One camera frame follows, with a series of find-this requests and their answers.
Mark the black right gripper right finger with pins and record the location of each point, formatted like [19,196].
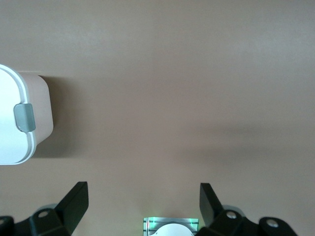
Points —
[211,206]

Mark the translucent plastic box container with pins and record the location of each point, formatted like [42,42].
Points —
[43,103]

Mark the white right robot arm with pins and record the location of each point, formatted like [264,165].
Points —
[172,229]

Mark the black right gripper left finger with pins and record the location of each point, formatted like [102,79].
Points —
[71,206]

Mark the white box lid grey latches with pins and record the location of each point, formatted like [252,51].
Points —
[9,123]

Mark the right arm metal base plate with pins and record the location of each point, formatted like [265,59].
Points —
[172,219]

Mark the brown table cover sheet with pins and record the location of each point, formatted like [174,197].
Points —
[172,86]

